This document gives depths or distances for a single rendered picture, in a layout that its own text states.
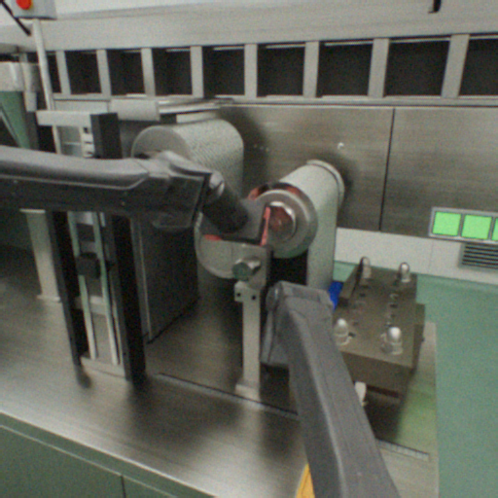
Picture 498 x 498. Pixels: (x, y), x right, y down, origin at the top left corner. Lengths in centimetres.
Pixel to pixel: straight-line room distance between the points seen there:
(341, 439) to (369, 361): 44
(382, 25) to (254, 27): 29
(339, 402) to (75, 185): 32
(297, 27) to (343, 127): 25
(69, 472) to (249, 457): 39
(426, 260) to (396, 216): 255
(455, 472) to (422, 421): 123
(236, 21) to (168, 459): 95
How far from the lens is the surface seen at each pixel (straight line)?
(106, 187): 45
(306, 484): 72
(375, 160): 103
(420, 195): 104
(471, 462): 218
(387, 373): 80
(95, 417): 89
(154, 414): 86
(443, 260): 359
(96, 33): 135
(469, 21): 102
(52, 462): 103
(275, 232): 75
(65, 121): 80
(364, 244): 358
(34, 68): 118
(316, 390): 40
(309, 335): 48
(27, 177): 42
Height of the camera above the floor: 148
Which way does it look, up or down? 21 degrees down
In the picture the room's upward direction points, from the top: straight up
